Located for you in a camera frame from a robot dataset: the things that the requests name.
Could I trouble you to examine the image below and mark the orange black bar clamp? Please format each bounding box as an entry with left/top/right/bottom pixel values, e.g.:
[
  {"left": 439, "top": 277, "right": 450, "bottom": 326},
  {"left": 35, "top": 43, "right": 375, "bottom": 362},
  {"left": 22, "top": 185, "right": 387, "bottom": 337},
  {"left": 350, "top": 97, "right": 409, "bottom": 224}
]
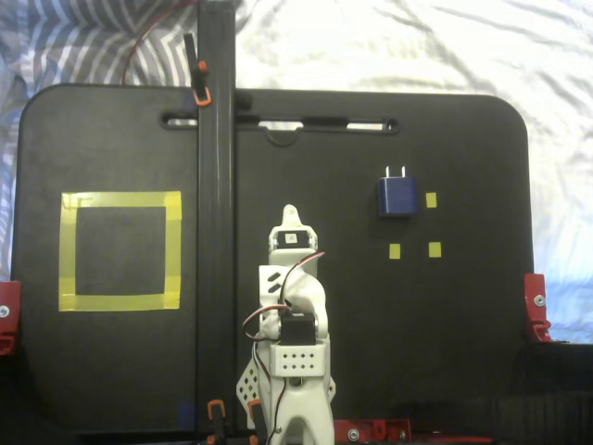
[
  {"left": 183, "top": 33, "right": 213, "bottom": 108},
  {"left": 206, "top": 400, "right": 229, "bottom": 445},
  {"left": 247, "top": 400, "right": 269, "bottom": 444}
]

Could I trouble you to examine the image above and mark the grey striped blanket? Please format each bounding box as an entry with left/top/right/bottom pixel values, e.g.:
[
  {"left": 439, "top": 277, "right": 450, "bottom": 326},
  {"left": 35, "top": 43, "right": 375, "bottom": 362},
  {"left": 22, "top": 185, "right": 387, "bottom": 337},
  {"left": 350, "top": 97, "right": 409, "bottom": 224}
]
[{"left": 0, "top": 0, "right": 201, "bottom": 284}]

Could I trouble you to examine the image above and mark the blue charger plug block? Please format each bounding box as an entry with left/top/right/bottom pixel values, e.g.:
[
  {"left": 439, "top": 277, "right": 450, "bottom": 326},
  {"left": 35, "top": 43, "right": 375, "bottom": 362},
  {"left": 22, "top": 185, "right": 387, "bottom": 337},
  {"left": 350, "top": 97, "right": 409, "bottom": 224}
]
[{"left": 375, "top": 165, "right": 421, "bottom": 220}]

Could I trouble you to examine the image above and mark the black flat bar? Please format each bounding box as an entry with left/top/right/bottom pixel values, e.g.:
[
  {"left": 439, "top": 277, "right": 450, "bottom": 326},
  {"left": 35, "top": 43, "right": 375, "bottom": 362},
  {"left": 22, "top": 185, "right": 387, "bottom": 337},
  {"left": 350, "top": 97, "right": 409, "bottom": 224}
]
[{"left": 196, "top": 0, "right": 238, "bottom": 435}]

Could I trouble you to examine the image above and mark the red corner bracket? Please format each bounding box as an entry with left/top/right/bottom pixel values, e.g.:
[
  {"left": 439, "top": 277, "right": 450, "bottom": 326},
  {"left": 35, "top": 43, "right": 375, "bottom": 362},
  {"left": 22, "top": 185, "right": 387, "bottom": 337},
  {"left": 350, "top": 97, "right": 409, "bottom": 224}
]
[
  {"left": 523, "top": 273, "right": 553, "bottom": 343},
  {"left": 0, "top": 279, "right": 22, "bottom": 357}
]

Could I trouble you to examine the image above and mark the red base bracket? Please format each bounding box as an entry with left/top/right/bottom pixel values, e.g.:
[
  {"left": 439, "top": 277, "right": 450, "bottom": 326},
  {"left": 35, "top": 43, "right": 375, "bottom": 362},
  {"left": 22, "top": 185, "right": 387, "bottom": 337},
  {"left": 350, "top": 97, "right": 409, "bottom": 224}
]
[{"left": 333, "top": 418, "right": 413, "bottom": 442}]

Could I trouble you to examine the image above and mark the white bed sheet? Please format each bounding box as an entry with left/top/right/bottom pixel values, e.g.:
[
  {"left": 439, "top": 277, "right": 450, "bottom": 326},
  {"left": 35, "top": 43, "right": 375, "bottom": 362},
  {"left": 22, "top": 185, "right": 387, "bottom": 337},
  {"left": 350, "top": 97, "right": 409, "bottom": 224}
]
[{"left": 233, "top": 0, "right": 593, "bottom": 345}]

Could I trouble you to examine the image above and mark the thin red cable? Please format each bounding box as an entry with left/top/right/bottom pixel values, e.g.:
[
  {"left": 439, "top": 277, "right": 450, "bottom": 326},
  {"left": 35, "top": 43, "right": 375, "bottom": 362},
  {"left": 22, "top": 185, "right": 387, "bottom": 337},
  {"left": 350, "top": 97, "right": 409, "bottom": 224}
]
[{"left": 120, "top": 0, "right": 201, "bottom": 87}]

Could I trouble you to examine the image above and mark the yellow tape square outline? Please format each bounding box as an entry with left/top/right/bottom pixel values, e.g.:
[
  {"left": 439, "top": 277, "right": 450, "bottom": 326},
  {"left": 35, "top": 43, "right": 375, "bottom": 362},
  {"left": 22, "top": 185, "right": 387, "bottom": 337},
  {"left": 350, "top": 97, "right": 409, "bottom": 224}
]
[{"left": 58, "top": 190, "right": 183, "bottom": 312}]

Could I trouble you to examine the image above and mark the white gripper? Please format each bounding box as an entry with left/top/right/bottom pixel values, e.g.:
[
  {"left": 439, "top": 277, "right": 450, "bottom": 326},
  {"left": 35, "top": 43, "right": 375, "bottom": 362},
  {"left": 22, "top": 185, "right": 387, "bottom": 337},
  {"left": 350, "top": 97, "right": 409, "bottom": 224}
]
[{"left": 268, "top": 203, "right": 322, "bottom": 255}]

